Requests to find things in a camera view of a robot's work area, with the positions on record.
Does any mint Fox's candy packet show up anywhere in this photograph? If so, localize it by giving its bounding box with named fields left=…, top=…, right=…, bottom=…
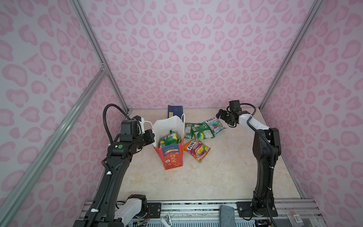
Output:
left=203, top=117, right=225, bottom=135

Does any green snack packet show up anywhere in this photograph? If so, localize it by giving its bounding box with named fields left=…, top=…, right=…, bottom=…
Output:
left=159, top=130, right=182, bottom=148
left=192, top=124, right=215, bottom=141

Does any red white paper bag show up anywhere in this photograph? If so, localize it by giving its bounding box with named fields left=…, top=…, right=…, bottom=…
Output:
left=152, top=114, right=185, bottom=170

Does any pink Fox's candy packet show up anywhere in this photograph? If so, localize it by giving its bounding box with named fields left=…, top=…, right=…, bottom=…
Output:
left=183, top=140, right=211, bottom=163

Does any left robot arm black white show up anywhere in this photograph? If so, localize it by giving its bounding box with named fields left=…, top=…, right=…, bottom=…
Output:
left=74, top=116, right=155, bottom=227

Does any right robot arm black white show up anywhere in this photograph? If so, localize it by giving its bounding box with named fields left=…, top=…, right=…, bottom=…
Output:
left=216, top=100, right=281, bottom=218

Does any green spring tea packet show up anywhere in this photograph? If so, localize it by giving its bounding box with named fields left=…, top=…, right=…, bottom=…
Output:
left=184, top=123, right=196, bottom=140

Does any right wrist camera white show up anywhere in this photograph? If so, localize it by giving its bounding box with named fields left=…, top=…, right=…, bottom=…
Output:
left=228, top=100, right=242, bottom=112

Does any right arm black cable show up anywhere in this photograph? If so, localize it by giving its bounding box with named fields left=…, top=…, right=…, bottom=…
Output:
left=239, top=103, right=280, bottom=227

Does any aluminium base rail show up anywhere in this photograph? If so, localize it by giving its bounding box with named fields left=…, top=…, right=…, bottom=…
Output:
left=77, top=199, right=327, bottom=227

